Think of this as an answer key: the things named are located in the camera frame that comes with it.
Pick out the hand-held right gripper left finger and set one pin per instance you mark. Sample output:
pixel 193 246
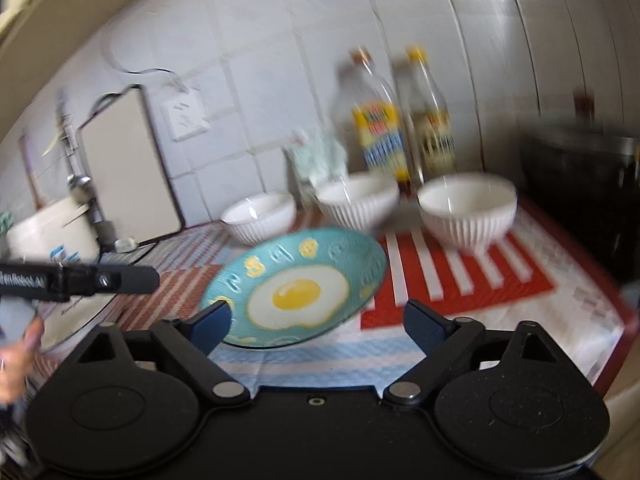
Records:
pixel 212 327

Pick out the yellow label amber bottle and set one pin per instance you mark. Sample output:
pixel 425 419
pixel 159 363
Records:
pixel 375 125

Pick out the white ribbed bowl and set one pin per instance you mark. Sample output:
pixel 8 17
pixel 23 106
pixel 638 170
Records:
pixel 467 205
pixel 257 215
pixel 357 197

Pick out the white rice cooker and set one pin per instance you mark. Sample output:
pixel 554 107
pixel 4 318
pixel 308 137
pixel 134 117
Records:
pixel 50 235

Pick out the white wall socket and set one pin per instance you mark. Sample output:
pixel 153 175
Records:
pixel 185 116

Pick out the metal ladle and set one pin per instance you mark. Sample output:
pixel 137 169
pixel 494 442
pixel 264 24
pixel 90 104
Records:
pixel 80 180

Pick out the black wok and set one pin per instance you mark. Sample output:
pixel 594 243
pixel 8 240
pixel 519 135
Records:
pixel 590 195

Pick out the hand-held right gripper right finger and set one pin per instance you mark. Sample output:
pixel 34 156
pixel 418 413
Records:
pixel 425 325

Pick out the striped tablecloth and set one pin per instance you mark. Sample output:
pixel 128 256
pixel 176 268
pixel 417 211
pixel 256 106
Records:
pixel 500 280

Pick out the glass wok lid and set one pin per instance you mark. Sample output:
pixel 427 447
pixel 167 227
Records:
pixel 582 127

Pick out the teal plate with egg print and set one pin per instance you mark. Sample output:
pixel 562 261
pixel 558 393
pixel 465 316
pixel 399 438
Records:
pixel 295 292

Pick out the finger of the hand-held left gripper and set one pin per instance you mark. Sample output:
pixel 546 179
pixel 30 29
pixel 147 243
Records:
pixel 125 280

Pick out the person's left hand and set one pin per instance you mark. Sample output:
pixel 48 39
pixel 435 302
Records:
pixel 15 370

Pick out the white seasoning bag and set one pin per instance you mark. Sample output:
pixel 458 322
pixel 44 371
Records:
pixel 317 160

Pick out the clear bottle with pale label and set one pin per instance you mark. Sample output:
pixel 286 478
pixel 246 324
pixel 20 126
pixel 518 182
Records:
pixel 432 125

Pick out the white cutting board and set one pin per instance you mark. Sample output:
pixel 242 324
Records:
pixel 130 170

